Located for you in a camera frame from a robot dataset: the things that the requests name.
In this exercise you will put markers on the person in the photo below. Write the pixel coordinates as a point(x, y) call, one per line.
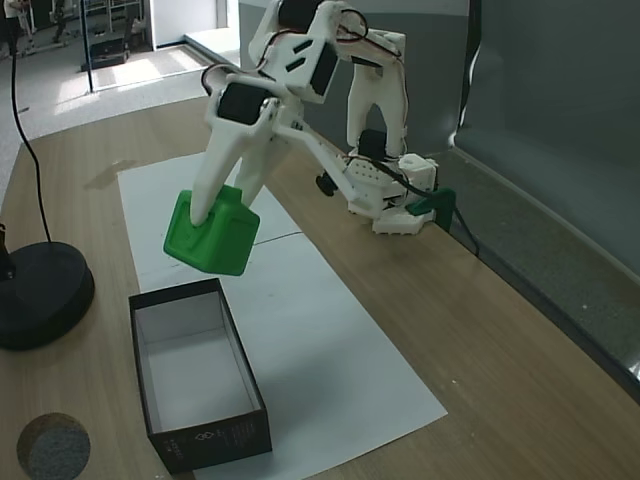
point(12, 22)

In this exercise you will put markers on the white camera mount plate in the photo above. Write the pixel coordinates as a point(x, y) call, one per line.
point(330, 160)

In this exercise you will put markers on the black vertical pole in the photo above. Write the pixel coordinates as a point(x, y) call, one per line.
point(89, 45)

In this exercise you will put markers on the green cube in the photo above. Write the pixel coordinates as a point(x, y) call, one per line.
point(225, 245)

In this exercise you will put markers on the black hanging strip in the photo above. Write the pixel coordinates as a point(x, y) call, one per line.
point(474, 30)

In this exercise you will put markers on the black round stand base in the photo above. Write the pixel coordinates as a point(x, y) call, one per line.
point(40, 295)

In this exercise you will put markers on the white paper sheet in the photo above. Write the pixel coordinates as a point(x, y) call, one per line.
point(320, 350)
point(150, 200)

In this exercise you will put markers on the black case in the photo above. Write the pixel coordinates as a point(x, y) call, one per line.
point(106, 49)

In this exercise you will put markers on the dark brown cardboard box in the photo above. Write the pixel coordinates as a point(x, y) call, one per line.
point(210, 442)

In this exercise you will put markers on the green table clamp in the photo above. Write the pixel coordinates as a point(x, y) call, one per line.
point(442, 199)

